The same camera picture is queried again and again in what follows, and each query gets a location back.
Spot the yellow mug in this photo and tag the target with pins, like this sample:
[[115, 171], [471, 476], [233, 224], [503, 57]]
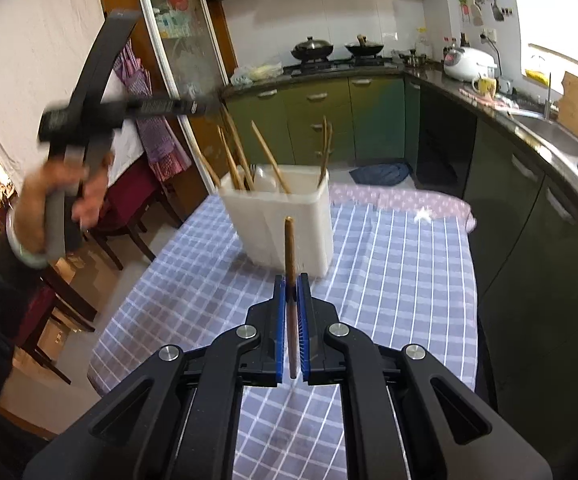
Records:
[[486, 85]]

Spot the dark brown chopstick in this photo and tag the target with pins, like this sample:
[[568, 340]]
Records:
[[289, 250]]

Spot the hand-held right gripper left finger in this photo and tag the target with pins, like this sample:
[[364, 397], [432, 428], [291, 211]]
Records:
[[282, 340]]

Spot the white rice cooker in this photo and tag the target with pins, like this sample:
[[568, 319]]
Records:
[[469, 60]]

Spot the red hanging utensil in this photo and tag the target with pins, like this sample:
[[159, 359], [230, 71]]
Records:
[[463, 0]]

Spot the slim steel faucet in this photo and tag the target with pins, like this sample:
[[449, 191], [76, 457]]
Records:
[[548, 105]]

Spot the black wok with brown knob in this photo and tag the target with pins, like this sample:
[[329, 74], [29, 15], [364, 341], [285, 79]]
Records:
[[364, 49]]

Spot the checked hanging apron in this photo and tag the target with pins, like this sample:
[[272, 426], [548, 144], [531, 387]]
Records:
[[159, 145]]

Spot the yellow cloth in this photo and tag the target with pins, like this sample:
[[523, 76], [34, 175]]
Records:
[[536, 76]]

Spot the dark blue floor cloth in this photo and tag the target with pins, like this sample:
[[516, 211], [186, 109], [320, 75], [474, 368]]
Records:
[[379, 174]]

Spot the dark red chair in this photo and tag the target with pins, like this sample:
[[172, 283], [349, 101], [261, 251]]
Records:
[[129, 195], [39, 305]]

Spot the pink dishcloth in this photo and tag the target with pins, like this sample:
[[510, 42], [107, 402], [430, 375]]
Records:
[[494, 101]]

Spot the steel hanging ladle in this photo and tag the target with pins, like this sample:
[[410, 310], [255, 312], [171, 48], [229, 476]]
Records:
[[477, 10]]

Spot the green kitchen cabinets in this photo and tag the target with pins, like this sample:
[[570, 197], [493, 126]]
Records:
[[314, 110]]

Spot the bunch of bamboo chopsticks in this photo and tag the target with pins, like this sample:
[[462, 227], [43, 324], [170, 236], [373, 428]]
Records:
[[269, 156]]

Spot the white plastic container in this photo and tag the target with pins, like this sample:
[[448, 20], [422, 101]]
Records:
[[249, 225]]

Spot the pink patterned cloth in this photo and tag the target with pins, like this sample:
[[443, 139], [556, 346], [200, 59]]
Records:
[[369, 197]]

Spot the clear bottle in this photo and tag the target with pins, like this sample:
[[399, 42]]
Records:
[[422, 37]]

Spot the glass sliding door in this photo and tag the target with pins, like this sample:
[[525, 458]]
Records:
[[184, 25]]

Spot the blue checked tablecloth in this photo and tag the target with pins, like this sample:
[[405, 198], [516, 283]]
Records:
[[394, 270]]

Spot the black gas stove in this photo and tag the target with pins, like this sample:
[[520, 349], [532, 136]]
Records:
[[344, 64]]

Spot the steel sink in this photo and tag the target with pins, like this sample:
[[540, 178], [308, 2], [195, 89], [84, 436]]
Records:
[[554, 130]]

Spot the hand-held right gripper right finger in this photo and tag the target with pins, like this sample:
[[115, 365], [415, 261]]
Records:
[[303, 340]]

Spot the clear plastic bag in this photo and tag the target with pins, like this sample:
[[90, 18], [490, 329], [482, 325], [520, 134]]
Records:
[[259, 72]]

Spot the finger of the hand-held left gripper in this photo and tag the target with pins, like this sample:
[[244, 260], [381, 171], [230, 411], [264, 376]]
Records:
[[169, 107]]

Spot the small steel pot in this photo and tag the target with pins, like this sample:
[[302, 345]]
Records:
[[414, 59]]

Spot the dark glossy kitchen cabinets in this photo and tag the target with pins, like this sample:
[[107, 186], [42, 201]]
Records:
[[519, 220]]

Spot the person's left hand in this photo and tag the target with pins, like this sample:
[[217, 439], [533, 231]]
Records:
[[31, 205]]

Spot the white wall outlet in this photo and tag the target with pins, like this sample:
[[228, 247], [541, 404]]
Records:
[[489, 36]]

